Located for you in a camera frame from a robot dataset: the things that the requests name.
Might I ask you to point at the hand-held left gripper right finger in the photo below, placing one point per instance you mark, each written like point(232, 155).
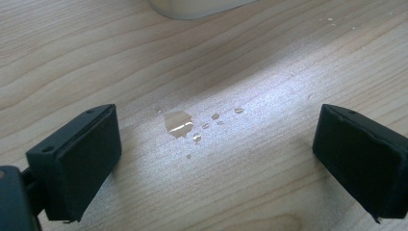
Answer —
point(362, 160)

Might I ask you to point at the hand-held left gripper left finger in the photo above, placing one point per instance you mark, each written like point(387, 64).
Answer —
point(80, 160)

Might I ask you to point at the water puddle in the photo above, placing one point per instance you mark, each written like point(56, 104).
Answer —
point(178, 124)

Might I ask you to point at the white container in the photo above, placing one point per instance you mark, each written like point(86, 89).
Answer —
point(195, 8)

